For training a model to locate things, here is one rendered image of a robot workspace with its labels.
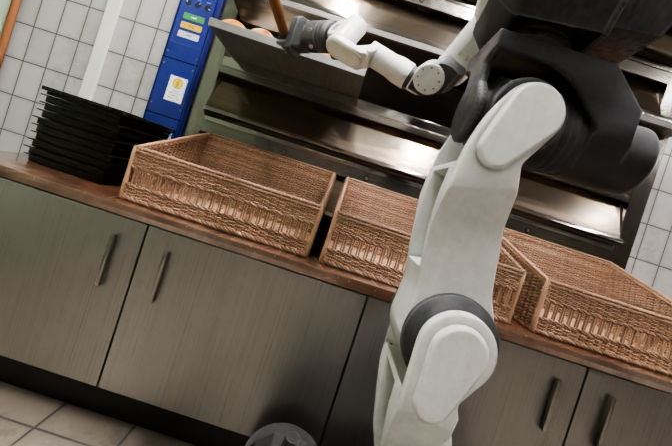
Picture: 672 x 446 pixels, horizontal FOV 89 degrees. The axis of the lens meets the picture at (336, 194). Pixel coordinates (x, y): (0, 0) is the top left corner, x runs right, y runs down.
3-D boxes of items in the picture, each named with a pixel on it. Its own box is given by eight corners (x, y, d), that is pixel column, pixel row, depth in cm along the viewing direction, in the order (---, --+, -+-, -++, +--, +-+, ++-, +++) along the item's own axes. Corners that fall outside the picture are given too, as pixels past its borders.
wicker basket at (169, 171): (188, 194, 142) (208, 131, 141) (317, 236, 142) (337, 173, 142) (112, 197, 93) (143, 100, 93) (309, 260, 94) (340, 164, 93)
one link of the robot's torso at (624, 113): (587, 196, 62) (618, 102, 62) (653, 197, 49) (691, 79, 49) (440, 149, 62) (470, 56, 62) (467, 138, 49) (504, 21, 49)
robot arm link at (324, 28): (308, 31, 94) (341, 31, 88) (329, 10, 98) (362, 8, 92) (322, 67, 102) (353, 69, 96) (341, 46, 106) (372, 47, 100)
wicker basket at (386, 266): (324, 238, 142) (345, 175, 142) (454, 281, 141) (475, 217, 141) (315, 262, 93) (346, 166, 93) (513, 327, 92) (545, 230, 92)
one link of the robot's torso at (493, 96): (514, 173, 62) (534, 112, 62) (563, 168, 49) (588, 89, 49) (446, 152, 62) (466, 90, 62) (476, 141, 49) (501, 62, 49)
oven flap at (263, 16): (228, -13, 128) (241, 20, 148) (684, 133, 127) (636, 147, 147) (230, -19, 128) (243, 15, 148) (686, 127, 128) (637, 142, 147)
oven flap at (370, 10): (243, -5, 142) (261, -37, 149) (653, 126, 141) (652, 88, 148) (241, -15, 138) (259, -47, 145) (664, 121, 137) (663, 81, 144)
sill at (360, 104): (225, 69, 149) (228, 60, 149) (619, 196, 148) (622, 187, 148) (220, 64, 143) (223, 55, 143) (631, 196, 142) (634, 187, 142)
